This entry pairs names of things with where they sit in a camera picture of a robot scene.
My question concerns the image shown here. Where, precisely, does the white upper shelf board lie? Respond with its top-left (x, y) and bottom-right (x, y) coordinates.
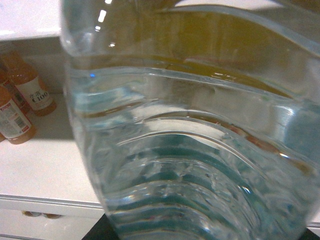
top-left (0, 0), bottom-right (62, 41)

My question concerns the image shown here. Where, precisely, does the clear water bottle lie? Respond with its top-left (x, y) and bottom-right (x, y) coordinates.
top-left (60, 0), bottom-right (320, 240)

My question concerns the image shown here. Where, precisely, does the orange juice bottle white label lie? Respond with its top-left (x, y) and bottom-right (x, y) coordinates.
top-left (0, 70), bottom-right (36, 145)
top-left (0, 51), bottom-right (57, 117)

